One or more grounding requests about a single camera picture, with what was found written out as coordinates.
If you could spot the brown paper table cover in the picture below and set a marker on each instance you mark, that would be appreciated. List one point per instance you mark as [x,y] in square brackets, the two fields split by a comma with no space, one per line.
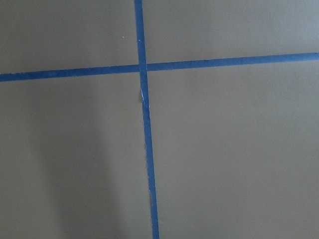
[236,148]

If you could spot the crossing blue tape strip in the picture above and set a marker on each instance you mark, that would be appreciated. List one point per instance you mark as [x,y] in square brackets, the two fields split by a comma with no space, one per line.
[65,73]

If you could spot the long blue tape strip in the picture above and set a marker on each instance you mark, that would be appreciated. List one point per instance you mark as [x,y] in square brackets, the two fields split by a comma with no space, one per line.
[138,4]

